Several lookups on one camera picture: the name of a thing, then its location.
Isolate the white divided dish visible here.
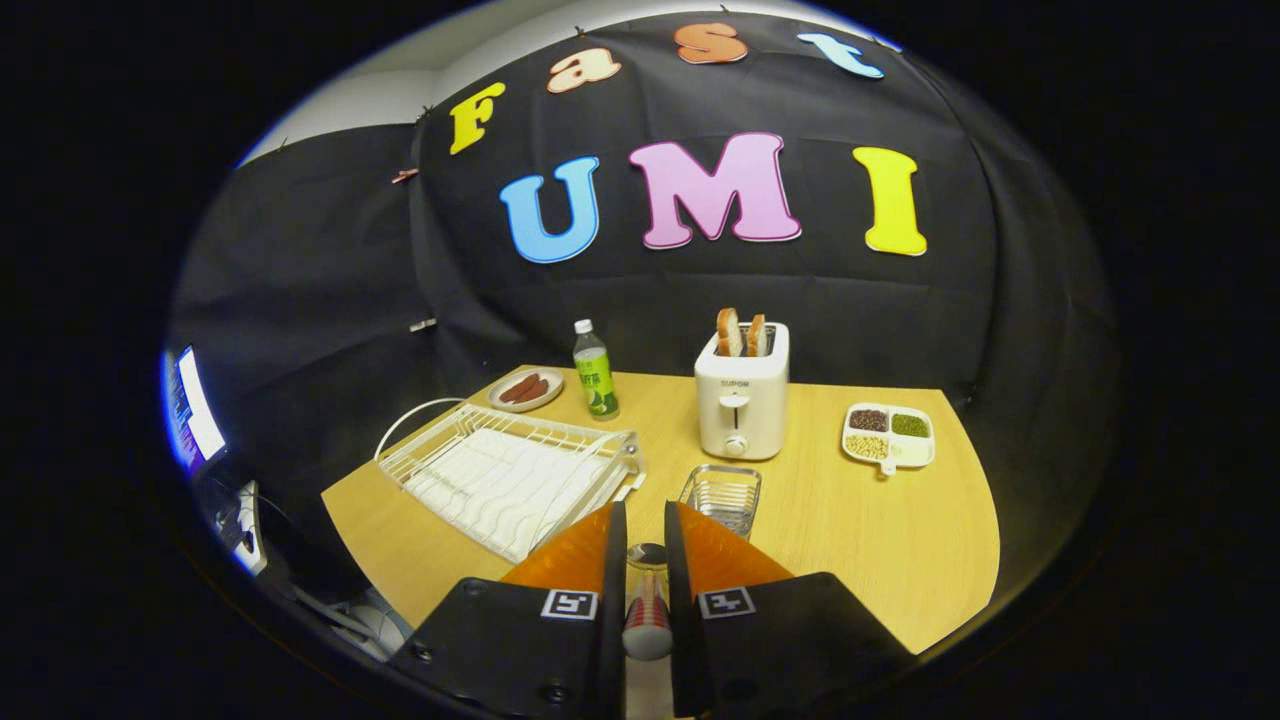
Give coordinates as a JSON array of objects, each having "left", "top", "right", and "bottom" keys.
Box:
[{"left": 841, "top": 402, "right": 936, "bottom": 478}]

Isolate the green label drink bottle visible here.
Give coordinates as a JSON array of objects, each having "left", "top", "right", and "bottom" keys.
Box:
[{"left": 572, "top": 319, "right": 620, "bottom": 421}]

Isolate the small beige plate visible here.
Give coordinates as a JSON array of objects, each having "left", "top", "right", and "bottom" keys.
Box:
[{"left": 487, "top": 367, "right": 566, "bottom": 413}]

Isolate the computer monitor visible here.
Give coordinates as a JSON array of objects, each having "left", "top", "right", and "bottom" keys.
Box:
[{"left": 162, "top": 345, "right": 228, "bottom": 476}]

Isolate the white wire dish rack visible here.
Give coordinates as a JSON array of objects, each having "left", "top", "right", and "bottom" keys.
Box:
[{"left": 375, "top": 397, "right": 648, "bottom": 566}]

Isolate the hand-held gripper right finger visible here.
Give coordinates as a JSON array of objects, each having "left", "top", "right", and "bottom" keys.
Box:
[{"left": 663, "top": 500, "right": 916, "bottom": 719}]

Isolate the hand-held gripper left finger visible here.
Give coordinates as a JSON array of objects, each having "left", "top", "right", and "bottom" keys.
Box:
[{"left": 388, "top": 500, "right": 629, "bottom": 720}]

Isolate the white toaster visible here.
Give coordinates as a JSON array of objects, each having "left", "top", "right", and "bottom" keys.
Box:
[{"left": 694, "top": 322, "right": 791, "bottom": 462}]

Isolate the black backdrop cloth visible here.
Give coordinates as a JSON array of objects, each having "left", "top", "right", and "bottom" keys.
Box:
[{"left": 165, "top": 10, "right": 1116, "bottom": 601}]

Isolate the metal wire basket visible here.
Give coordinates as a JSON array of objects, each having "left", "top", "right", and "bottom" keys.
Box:
[{"left": 679, "top": 464, "right": 763, "bottom": 541}]

